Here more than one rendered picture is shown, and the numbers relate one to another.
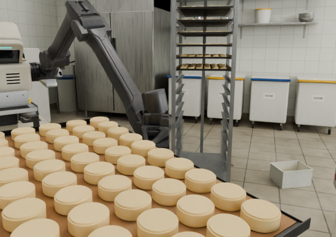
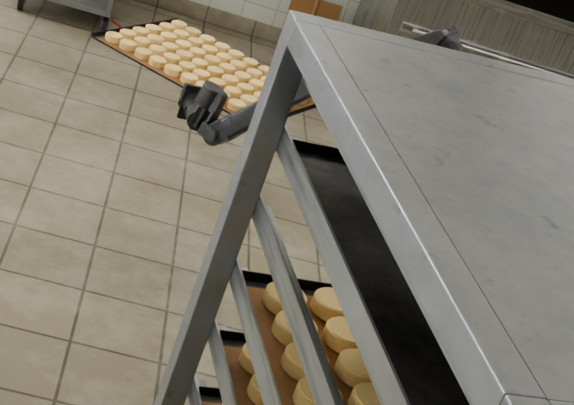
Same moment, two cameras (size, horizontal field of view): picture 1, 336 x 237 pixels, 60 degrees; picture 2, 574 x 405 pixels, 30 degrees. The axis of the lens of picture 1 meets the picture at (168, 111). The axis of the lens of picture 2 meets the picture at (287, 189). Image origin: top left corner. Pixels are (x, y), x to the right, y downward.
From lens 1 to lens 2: 3.45 m
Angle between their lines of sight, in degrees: 132
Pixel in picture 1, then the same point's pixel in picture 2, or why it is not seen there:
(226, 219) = (128, 32)
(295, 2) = not seen: outside the picture
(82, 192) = (194, 49)
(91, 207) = (184, 44)
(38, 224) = (196, 41)
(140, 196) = (167, 44)
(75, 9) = not seen: hidden behind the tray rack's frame
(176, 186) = (154, 47)
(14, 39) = not seen: hidden behind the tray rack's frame
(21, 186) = (223, 55)
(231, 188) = (126, 42)
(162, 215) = (155, 38)
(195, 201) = (143, 40)
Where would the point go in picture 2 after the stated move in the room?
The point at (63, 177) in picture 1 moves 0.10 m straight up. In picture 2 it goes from (211, 58) to (220, 27)
